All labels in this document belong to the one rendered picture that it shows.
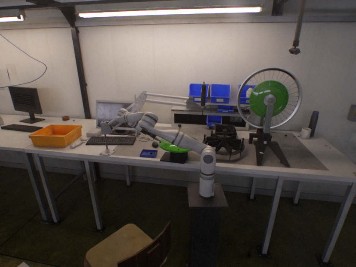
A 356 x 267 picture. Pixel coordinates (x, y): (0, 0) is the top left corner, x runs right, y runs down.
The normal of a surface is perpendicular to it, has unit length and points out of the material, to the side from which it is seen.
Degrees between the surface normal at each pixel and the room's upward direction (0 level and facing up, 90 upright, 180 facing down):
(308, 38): 90
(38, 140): 94
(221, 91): 90
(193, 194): 0
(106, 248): 0
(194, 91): 90
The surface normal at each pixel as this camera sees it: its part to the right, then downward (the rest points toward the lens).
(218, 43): -0.18, 0.36
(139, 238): 0.00, -0.93
